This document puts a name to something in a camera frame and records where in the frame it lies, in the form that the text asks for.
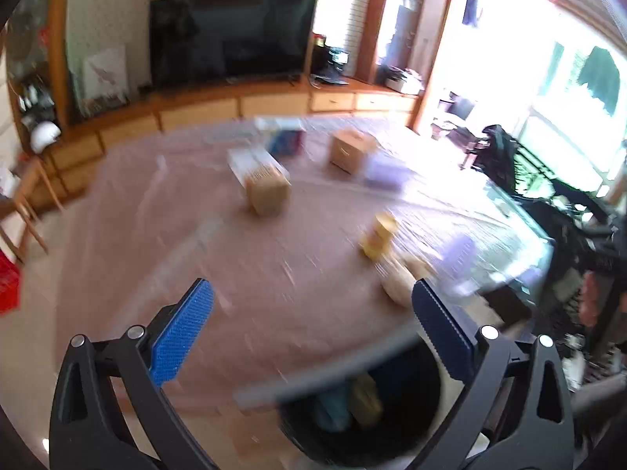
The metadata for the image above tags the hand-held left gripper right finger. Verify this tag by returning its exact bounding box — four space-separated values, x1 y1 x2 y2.
406 279 574 470

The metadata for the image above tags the beige bread roll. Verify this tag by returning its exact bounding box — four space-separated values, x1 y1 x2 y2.
379 255 433 307

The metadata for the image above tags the person's right forearm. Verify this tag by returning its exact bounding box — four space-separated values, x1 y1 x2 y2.
571 369 627 451

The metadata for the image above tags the black chair with dark jacket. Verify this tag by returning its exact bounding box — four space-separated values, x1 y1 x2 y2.
481 124 556 199

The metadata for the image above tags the blue hanging garment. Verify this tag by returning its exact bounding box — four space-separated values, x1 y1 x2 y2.
461 0 484 27

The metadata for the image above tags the white carton box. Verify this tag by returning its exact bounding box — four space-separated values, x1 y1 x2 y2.
227 148 284 184

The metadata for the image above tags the white bag on cabinet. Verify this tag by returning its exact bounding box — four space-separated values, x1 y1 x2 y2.
384 65 425 95

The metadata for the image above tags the brown cardboard box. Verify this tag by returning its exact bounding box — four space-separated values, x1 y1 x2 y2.
245 167 292 217
329 130 378 175

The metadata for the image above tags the yellow plastic cup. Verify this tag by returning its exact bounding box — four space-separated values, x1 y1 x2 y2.
361 212 399 261

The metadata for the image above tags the framed animal picture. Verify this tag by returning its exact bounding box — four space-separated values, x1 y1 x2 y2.
80 46 131 114

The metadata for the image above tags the black trash bin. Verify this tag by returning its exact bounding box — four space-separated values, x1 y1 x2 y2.
277 338 473 469

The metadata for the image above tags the red plastic crate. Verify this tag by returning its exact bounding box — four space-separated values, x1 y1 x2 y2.
0 249 23 315

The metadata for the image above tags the small purple packet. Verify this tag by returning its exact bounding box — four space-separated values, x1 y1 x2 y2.
440 235 479 295

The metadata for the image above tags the black flat screen television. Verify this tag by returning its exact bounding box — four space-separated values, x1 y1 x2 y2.
149 0 317 91

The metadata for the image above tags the long wooden drawer cabinet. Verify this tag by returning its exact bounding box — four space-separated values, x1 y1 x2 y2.
29 78 422 206

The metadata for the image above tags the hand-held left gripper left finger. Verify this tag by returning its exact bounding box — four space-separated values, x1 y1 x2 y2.
49 278 216 470

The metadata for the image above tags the wooden chair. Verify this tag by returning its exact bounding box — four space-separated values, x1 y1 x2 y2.
0 155 65 261

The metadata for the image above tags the blue and white box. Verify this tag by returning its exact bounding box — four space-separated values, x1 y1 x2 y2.
255 117 305 155

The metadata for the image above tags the flat purple packet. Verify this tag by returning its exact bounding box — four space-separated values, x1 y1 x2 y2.
365 157 413 190

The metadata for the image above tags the black coffee machine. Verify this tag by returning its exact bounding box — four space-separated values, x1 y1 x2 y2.
310 34 352 85

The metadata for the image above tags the person's right hand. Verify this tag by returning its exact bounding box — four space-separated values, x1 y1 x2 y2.
582 271 611 327

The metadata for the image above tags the dark green hanging garment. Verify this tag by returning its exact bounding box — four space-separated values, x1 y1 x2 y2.
578 45 619 117

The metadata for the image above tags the dark armchair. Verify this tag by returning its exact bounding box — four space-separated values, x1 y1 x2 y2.
433 90 483 140

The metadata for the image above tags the white helmet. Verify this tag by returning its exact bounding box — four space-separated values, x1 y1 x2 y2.
30 121 62 153

